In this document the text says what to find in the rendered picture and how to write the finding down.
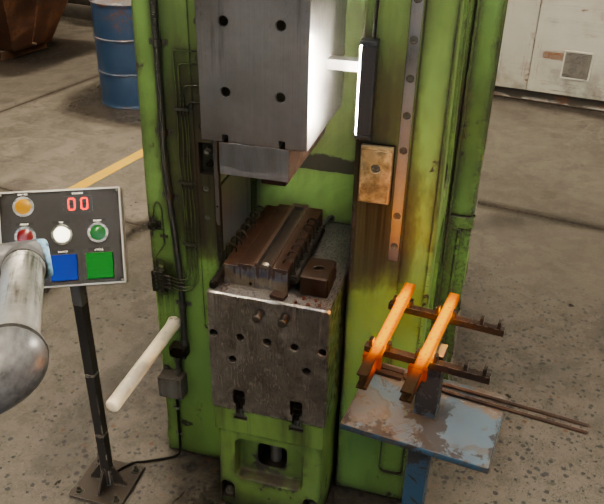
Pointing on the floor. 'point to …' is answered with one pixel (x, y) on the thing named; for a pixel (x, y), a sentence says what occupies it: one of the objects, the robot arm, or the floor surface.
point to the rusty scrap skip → (11, 26)
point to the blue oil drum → (115, 53)
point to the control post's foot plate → (124, 482)
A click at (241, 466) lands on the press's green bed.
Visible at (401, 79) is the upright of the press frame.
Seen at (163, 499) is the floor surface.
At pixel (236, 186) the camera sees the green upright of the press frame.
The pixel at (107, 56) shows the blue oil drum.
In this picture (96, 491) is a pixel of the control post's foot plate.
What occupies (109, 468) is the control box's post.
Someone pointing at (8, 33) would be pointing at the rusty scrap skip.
